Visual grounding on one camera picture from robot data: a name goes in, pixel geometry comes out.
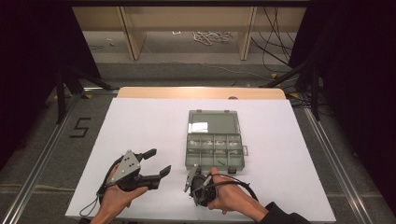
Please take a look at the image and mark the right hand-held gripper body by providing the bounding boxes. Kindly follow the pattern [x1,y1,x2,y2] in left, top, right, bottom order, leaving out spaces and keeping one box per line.
[184,163,218,208]

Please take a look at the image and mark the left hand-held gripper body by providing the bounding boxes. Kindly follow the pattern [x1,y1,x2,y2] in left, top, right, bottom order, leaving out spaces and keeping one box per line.
[106,149,149,192]

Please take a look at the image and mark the smoky clear plastic organizer box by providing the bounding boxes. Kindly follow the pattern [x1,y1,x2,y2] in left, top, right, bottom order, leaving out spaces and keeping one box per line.
[185,109,249,175]

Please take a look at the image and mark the person's right hand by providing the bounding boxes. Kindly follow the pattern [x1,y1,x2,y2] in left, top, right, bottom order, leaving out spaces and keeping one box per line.
[206,166,260,217]

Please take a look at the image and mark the person's left hand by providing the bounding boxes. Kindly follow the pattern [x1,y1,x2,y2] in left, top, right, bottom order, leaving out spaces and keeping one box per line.
[98,163,149,217]

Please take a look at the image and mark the white board sheet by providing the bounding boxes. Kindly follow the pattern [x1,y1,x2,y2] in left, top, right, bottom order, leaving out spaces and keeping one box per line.
[64,97,337,223]

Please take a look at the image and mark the black metal stand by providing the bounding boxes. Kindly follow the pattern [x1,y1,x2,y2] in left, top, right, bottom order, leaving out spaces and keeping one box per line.
[260,60,322,122]
[55,66,114,125]

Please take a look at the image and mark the beige wooden shelf unit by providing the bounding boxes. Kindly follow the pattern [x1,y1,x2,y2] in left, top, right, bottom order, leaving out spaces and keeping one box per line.
[71,6,307,62]

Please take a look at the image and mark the black curtain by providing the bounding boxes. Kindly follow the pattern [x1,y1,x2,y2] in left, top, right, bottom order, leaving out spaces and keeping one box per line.
[289,0,396,216]
[0,0,101,171]

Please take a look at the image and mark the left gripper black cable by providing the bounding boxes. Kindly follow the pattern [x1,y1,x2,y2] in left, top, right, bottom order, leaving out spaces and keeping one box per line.
[78,155,125,217]

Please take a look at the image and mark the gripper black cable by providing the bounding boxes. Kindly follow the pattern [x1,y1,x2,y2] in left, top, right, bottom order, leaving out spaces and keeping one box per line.
[78,155,125,217]
[204,173,260,203]

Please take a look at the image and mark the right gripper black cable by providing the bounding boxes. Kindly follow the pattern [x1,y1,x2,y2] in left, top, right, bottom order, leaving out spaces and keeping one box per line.
[204,173,260,203]

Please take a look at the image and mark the aluminium floor rail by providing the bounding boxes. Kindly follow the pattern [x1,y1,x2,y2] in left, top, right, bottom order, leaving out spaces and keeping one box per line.
[0,92,86,224]
[303,106,375,224]

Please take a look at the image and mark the thin white floor cable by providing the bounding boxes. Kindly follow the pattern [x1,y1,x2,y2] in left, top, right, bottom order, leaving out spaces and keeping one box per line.
[143,43,275,81]

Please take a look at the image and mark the white rope bundle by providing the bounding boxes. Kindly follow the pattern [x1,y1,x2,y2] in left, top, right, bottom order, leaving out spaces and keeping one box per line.
[191,30,233,47]

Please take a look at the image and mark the black floor cables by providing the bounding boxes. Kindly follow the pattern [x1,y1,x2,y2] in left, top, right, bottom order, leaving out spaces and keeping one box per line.
[250,6,309,76]

